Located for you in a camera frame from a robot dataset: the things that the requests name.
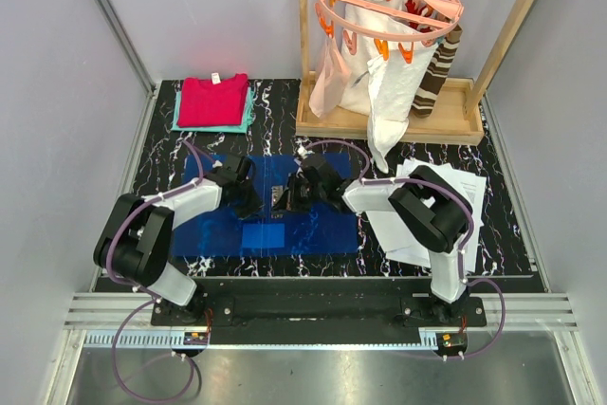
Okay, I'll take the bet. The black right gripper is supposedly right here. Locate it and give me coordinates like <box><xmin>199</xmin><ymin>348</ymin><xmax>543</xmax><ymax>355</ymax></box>
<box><xmin>274</xmin><ymin>174</ymin><xmax>326</xmax><ymax>216</ymax></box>

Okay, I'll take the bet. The white paper stack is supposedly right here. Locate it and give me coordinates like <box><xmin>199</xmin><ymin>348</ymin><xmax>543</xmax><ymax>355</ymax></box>
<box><xmin>365</xmin><ymin>159</ymin><xmax>487</xmax><ymax>272</ymax></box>

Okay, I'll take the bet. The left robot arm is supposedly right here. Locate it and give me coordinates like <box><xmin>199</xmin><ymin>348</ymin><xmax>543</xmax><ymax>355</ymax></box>
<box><xmin>93</xmin><ymin>155</ymin><xmax>263</xmax><ymax>325</ymax></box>

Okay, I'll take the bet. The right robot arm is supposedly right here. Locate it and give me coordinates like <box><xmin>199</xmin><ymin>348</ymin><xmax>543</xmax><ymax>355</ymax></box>
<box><xmin>272</xmin><ymin>154</ymin><xmax>475</xmax><ymax>326</ymax></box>

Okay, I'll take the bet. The teal shirt folded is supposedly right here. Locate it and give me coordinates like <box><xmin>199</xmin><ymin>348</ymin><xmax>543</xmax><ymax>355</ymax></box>
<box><xmin>171</xmin><ymin>87</ymin><xmax>254</xmax><ymax>134</ymax></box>

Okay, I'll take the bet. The pink shirt folded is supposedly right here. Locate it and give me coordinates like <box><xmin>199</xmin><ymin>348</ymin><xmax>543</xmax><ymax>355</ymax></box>
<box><xmin>177</xmin><ymin>73</ymin><xmax>248</xmax><ymax>127</ymax></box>

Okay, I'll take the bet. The pale pink hanging cloth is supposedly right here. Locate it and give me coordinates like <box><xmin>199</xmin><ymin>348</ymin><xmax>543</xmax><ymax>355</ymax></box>
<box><xmin>309</xmin><ymin>38</ymin><xmax>351</xmax><ymax>119</ymax></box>

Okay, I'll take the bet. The wooden rack tray base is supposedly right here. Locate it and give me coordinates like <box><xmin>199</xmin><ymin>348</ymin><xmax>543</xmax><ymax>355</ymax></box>
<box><xmin>296</xmin><ymin>0</ymin><xmax>535</xmax><ymax>155</ymax></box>

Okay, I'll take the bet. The large white hanging towel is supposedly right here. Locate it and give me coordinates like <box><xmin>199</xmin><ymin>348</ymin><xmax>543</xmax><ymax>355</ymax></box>
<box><xmin>339</xmin><ymin>0</ymin><xmax>449</xmax><ymax>118</ymax></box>

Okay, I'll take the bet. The brown striped sock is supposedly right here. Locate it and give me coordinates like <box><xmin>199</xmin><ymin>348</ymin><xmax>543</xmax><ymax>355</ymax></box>
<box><xmin>412</xmin><ymin>26</ymin><xmax>463</xmax><ymax>119</ymax></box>

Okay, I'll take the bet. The pink round clip hanger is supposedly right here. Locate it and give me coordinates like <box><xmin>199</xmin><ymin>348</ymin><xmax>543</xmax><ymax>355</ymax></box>
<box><xmin>314</xmin><ymin>0</ymin><xmax>464</xmax><ymax>64</ymax></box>

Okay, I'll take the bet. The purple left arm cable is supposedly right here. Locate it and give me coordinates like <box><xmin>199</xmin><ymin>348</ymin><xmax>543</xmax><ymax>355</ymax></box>
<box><xmin>104</xmin><ymin>137</ymin><xmax>224</xmax><ymax>400</ymax></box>

